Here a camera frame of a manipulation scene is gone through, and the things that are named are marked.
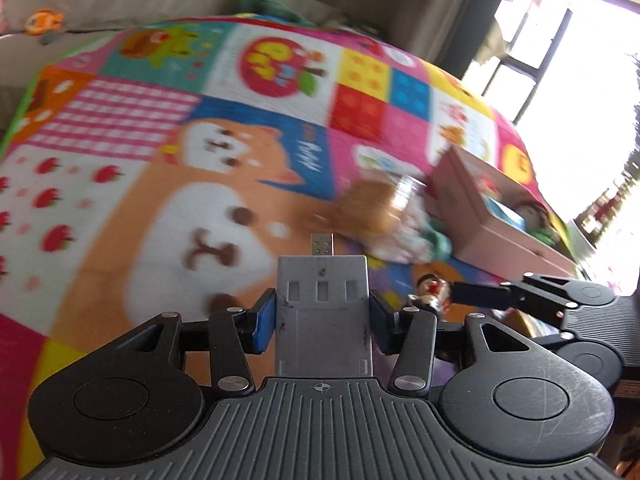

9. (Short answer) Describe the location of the brown bread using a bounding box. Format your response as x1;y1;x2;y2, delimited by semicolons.
330;174;423;243

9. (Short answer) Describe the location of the blue tissue pack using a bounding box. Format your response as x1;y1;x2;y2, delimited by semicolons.
483;195;526;231

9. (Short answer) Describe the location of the pink cardboard box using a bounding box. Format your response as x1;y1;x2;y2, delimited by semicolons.
431;145;576;281

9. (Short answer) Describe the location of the small red yellow figurine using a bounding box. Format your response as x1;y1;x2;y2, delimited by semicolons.
408;273;451;316

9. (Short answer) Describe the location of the green cloth on sofa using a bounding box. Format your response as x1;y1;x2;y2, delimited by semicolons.
238;0;316;27

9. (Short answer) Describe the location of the orange plush toy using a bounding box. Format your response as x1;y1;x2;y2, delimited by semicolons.
25;9;64;36

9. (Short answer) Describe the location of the colourful cartoon play mat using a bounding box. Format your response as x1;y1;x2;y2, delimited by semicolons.
0;13;576;480

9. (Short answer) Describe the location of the crochet doll with green dress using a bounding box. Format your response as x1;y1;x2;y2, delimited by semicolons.
515;202;560;247

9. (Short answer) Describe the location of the teal plastic crank handle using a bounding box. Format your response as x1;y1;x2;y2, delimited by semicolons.
422;220;452;261

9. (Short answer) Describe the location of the pink lace cloth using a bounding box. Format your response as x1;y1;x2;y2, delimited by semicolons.
364;198;436;264

